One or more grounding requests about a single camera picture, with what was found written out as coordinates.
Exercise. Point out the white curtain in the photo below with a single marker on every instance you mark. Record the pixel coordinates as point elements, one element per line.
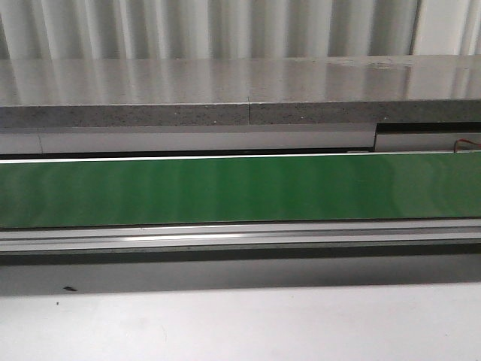
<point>236,29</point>

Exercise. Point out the white panel under counter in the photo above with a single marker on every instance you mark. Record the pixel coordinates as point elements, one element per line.
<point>129,139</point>

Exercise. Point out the green conveyor belt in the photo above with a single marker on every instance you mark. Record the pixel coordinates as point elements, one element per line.
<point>62,193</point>

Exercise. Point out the aluminium conveyor front rail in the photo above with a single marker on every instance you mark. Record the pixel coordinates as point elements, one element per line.
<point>249,234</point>

